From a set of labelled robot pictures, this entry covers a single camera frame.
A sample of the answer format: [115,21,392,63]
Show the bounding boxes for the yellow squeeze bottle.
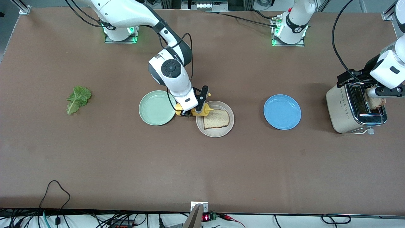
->
[175,92,215,117]

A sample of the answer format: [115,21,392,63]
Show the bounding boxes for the brown bread slice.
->
[203,109,231,130]
[364,89,387,111]

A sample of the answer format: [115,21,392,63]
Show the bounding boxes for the green lettuce leaf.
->
[66,85,92,116]

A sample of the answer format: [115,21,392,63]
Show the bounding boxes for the pale green plate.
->
[139,90,177,126]

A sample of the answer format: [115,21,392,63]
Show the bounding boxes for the beige plate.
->
[196,100,235,138]

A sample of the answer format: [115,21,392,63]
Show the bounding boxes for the blue plate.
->
[263,94,302,130]

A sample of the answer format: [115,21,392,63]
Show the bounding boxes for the cream chrome toaster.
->
[326,81,388,135]

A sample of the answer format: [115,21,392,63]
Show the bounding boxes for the grey power strip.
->
[181,0,229,12]

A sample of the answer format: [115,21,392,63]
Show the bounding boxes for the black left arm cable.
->
[331,0,382,85]

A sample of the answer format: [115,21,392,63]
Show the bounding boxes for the aluminium frame profile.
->
[381,0,401,22]
[9,0,31,16]

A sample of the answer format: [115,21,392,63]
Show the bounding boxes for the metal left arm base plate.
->
[271,16,306,48]

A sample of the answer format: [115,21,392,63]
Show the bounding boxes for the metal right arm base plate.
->
[104,25,141,44]

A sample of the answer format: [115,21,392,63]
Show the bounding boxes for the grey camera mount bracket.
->
[182,201,209,228]

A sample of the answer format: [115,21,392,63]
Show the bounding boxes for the black cable across table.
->
[206,9,280,28]

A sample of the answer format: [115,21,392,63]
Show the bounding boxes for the red clip wires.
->
[218,213,246,228]

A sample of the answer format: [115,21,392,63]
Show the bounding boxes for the black coiled cable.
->
[321,214,352,225]

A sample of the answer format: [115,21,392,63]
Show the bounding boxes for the thin black looped cable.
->
[39,180,71,225]

